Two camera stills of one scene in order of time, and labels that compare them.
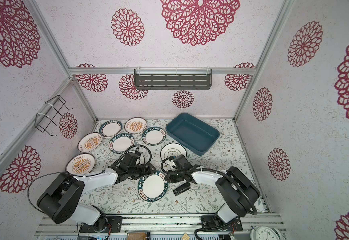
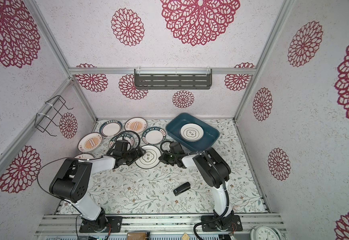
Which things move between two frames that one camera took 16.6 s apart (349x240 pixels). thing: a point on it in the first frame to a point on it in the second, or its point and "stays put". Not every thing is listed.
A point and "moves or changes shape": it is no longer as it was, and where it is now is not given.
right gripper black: x=170 y=179 to x=164 y=159
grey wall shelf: x=175 y=78 stays put
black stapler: x=182 y=189 stays put
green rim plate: x=120 y=143 stays put
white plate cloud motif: x=172 y=150 moves or changes shape
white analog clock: x=265 y=233 stays put
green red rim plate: x=110 y=128 stays put
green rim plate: x=154 y=136 stays put
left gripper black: x=144 y=171 to x=136 y=155
